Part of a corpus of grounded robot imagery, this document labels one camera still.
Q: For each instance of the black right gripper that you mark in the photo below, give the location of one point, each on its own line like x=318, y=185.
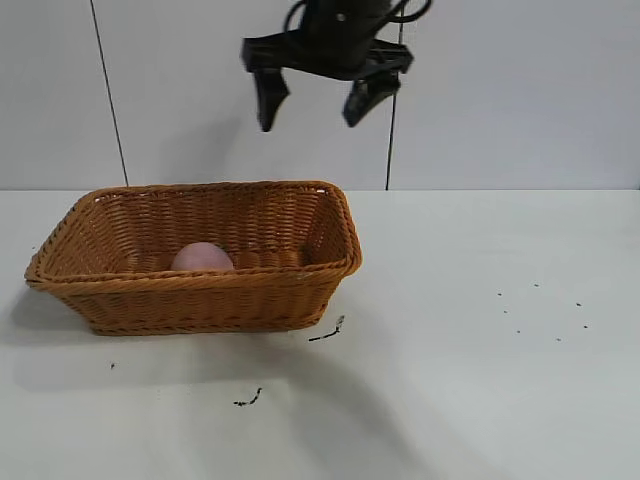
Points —
x=332, y=42

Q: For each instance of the pink peach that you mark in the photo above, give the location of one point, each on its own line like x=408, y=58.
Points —
x=202, y=259

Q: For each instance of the brown woven wicker basket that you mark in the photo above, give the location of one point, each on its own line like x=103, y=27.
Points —
x=200, y=305

